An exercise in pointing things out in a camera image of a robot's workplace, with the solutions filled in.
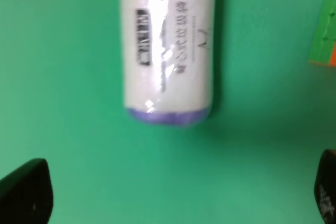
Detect green table cloth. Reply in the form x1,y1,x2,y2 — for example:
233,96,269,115
1,0,335,223

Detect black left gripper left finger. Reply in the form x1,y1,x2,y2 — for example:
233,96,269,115
1,158,54,224

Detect colourful Rubik's cube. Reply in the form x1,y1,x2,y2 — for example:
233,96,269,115
308,0,335,67

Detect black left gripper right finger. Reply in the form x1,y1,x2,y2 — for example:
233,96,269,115
314,150,336,224

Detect white roll with purple ends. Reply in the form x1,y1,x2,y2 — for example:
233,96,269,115
120,0,215,126

